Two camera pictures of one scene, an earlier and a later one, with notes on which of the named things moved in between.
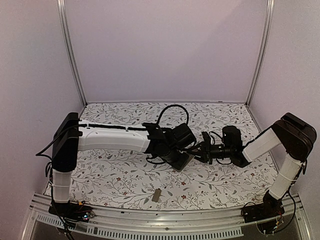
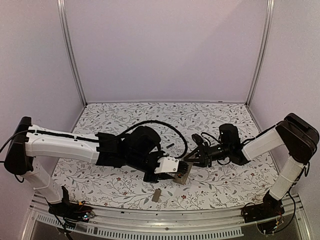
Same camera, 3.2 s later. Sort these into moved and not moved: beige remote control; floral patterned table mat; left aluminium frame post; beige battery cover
Moved: beige remote control
Not moved: beige battery cover; left aluminium frame post; floral patterned table mat
